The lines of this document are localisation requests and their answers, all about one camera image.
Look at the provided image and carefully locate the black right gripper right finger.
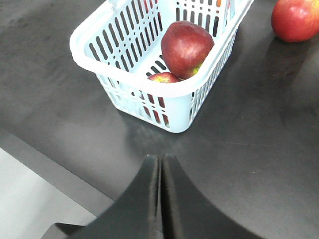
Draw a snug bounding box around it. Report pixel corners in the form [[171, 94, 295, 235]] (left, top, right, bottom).
[[161, 154, 258, 239]]

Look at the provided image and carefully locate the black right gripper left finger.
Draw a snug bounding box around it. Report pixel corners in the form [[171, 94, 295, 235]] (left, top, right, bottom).
[[42, 155, 160, 239]]

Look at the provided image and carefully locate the dark red apple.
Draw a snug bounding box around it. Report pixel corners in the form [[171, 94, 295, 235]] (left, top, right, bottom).
[[161, 21, 214, 80]]

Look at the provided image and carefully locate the light blue plastic basket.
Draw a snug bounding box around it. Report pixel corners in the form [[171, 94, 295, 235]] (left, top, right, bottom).
[[69, 0, 255, 133]]

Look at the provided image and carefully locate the red apple behind basket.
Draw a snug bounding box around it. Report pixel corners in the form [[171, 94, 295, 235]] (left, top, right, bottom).
[[271, 0, 319, 43]]

